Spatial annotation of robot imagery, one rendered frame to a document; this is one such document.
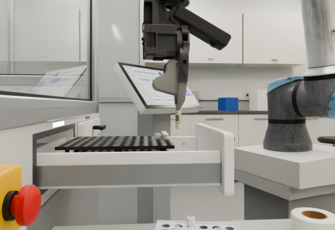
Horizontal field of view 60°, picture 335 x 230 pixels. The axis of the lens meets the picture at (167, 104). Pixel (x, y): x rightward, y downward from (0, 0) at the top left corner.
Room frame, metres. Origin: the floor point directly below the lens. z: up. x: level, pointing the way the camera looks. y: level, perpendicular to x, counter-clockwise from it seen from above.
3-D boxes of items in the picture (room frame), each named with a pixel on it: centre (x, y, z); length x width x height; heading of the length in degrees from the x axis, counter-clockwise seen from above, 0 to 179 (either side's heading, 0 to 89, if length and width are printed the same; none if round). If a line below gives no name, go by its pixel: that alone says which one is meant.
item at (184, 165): (0.63, 0.11, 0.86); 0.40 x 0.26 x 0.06; 95
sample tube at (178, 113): (0.55, -0.02, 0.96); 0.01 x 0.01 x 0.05
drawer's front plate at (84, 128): (0.94, 0.25, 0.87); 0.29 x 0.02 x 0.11; 5
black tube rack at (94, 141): (0.63, 0.10, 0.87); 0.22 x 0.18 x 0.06; 95
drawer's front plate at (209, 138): (0.65, -0.10, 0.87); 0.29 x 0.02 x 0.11; 5
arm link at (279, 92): (0.95, -0.40, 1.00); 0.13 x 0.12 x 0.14; 33
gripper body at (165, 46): (0.55, 0.00, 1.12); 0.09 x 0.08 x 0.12; 97
